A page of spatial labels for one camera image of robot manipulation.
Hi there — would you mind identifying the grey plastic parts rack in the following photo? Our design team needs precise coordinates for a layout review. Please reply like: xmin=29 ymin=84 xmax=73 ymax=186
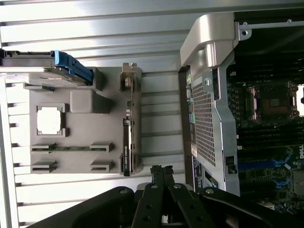
xmin=23 ymin=66 xmax=143 ymax=176

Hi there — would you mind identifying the green RAM stick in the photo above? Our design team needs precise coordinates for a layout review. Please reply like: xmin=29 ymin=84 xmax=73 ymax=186
xmin=30 ymin=146 xmax=107 ymax=152

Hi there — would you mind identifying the silver CPU chip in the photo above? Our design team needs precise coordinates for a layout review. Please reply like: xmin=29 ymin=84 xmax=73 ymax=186
xmin=37 ymin=110 xmax=64 ymax=136

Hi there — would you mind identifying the blue expansion slot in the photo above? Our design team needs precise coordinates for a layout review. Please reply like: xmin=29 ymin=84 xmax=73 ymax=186
xmin=237 ymin=160 xmax=281 ymax=171

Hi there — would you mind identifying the metal socket cover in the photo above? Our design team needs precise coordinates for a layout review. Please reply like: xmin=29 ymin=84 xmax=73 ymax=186
xmin=294 ymin=84 xmax=304 ymax=117

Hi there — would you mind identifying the CPU socket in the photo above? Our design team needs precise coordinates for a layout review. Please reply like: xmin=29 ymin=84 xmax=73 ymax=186
xmin=247 ymin=82 xmax=300 ymax=122

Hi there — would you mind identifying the green motherboard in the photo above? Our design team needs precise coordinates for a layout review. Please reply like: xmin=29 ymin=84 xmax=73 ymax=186
xmin=225 ymin=57 xmax=304 ymax=214

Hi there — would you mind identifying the open grey PC case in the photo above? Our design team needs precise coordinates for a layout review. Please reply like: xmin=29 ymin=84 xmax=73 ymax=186
xmin=178 ymin=11 xmax=304 ymax=228

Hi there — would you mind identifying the hard disk in blue caddy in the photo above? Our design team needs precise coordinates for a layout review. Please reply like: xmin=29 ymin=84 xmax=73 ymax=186
xmin=0 ymin=49 xmax=94 ymax=89

